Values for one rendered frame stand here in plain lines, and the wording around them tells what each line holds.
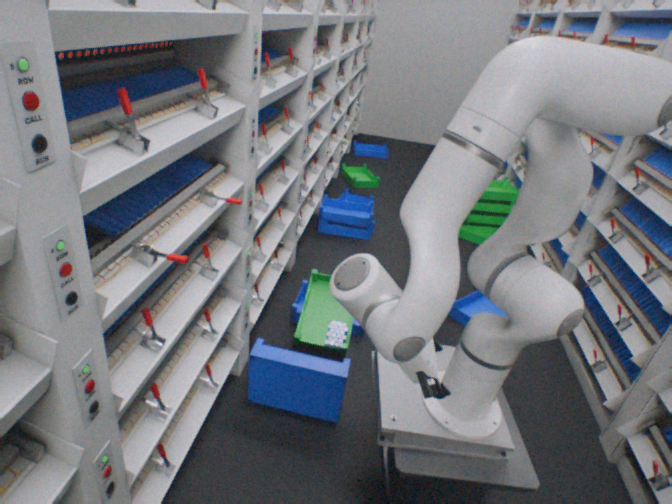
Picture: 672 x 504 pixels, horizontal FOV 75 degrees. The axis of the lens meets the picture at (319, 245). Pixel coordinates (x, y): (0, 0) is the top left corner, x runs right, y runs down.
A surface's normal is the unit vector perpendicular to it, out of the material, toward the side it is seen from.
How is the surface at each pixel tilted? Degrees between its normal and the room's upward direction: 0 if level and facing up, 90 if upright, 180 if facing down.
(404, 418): 3
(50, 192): 90
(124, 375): 20
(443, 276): 55
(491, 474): 0
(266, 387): 90
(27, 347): 90
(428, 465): 0
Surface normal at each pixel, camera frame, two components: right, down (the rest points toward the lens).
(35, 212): 0.98, 0.18
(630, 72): -0.21, 0.10
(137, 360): 0.44, -0.75
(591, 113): -0.26, 0.66
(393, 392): 0.15, -0.84
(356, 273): -0.53, -0.61
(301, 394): -0.20, 0.46
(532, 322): -0.76, 0.16
